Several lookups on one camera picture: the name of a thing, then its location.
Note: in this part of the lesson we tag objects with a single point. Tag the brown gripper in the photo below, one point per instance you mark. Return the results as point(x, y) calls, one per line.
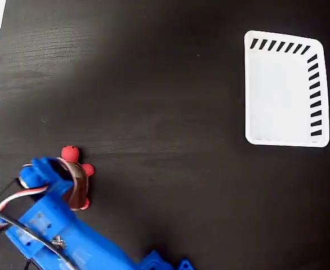
point(58, 186)

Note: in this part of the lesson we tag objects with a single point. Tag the red turtle toy gold shell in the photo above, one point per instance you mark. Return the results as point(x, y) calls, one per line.
point(70, 153)

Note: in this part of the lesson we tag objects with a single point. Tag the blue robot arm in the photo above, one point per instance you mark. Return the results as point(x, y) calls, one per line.
point(58, 225)

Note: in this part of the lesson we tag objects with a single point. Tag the white plastic basket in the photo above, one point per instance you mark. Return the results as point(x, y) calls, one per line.
point(277, 95)

